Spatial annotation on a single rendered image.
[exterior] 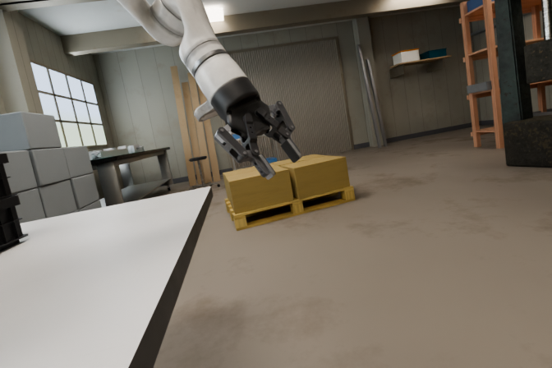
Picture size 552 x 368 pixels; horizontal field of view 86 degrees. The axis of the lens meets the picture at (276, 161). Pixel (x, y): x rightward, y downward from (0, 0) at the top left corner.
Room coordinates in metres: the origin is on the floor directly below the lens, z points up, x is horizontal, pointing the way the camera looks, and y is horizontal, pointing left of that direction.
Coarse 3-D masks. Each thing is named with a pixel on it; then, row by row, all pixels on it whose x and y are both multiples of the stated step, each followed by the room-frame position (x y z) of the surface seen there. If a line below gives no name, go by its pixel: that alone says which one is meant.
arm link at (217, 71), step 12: (216, 60) 0.47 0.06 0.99; (228, 60) 0.48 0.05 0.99; (204, 72) 0.47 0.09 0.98; (216, 72) 0.47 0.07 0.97; (228, 72) 0.47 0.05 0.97; (240, 72) 0.48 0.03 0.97; (204, 84) 0.48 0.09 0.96; (216, 84) 0.46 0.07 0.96; (204, 108) 0.52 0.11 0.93; (204, 120) 0.53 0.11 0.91
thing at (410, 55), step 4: (416, 48) 7.08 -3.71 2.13; (400, 52) 7.06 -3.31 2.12; (404, 52) 7.05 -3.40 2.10; (408, 52) 7.06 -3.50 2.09; (412, 52) 7.08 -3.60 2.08; (416, 52) 7.09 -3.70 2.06; (396, 56) 7.23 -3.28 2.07; (400, 56) 7.07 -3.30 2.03; (404, 56) 7.05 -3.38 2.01; (408, 56) 7.06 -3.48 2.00; (412, 56) 7.07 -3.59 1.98; (416, 56) 7.09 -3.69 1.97; (396, 60) 7.26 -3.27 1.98; (400, 60) 7.09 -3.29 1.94; (404, 60) 7.05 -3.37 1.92; (408, 60) 7.06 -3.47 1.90; (412, 60) 7.07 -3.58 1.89
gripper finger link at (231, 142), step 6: (222, 132) 0.44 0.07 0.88; (228, 132) 0.44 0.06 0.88; (216, 138) 0.45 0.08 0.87; (222, 138) 0.44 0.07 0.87; (228, 138) 0.44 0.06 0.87; (234, 138) 0.44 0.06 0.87; (222, 144) 0.45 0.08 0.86; (228, 144) 0.44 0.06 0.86; (234, 144) 0.44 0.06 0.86; (240, 144) 0.44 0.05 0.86; (228, 150) 0.45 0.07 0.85; (234, 150) 0.45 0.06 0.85; (240, 150) 0.44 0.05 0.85; (246, 150) 0.44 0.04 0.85; (234, 156) 0.45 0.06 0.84; (246, 156) 0.44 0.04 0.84; (240, 162) 0.45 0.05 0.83
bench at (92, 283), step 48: (192, 192) 1.04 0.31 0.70; (48, 240) 0.71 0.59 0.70; (96, 240) 0.64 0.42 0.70; (144, 240) 0.57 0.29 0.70; (192, 240) 0.58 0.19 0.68; (0, 288) 0.45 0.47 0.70; (48, 288) 0.42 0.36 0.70; (96, 288) 0.39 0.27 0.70; (144, 288) 0.36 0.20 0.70; (0, 336) 0.31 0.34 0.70; (48, 336) 0.29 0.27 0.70; (96, 336) 0.28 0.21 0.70; (144, 336) 0.27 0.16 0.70
